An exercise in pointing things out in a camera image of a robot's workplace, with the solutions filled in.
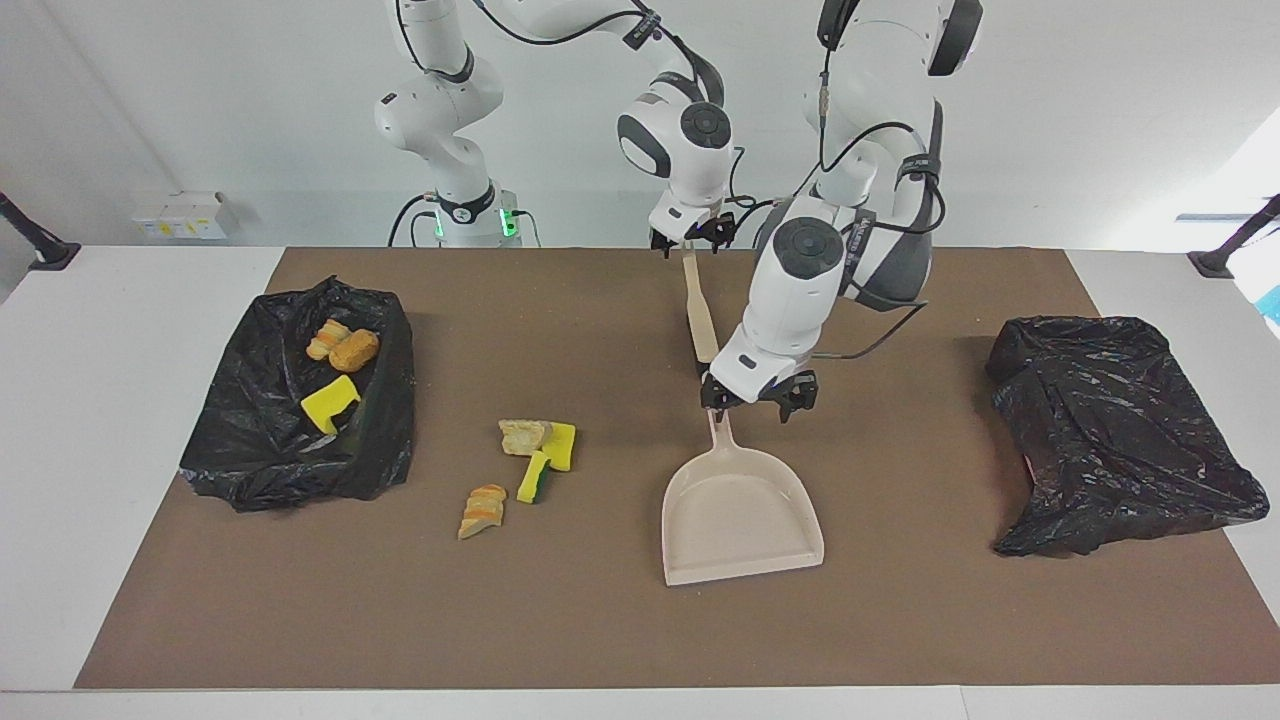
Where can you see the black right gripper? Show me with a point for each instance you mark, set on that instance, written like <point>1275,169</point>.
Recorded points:
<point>695,232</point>

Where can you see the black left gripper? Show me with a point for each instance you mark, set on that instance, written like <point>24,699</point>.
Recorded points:
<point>760,392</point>

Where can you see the beige hand brush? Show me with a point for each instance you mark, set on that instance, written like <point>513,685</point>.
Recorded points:
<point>700,310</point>

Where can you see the beige plastic dustpan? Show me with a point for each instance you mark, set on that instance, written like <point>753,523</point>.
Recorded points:
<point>740,520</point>

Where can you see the yellow green-backed sponge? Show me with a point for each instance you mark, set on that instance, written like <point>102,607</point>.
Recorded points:
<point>533,480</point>
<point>328,403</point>
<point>562,445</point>

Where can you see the pale bread chunk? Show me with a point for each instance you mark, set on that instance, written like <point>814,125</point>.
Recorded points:
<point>523,436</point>

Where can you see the sliced bread loaf piece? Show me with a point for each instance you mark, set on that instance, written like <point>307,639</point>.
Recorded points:
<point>484,510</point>

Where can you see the brown bread roll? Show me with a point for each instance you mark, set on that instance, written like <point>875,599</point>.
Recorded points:
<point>355,351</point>

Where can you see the sliced croissant piece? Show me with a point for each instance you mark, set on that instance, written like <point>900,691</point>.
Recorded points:
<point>326,338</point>

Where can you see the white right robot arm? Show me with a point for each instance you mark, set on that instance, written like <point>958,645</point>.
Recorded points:
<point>690,150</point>

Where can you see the black trash bag bin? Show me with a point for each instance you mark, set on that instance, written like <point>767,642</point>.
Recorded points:
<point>1110,430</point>
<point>260,440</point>

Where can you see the brown table mat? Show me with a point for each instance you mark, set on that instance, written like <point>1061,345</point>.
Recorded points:
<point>640,640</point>

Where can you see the black clamp stand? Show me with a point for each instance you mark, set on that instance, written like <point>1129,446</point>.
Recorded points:
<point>1215,262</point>
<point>55,257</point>

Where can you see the teal object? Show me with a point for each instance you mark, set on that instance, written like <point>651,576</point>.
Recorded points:
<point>1273,305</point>

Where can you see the white wall socket box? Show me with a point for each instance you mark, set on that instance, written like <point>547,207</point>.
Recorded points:
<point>180,215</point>

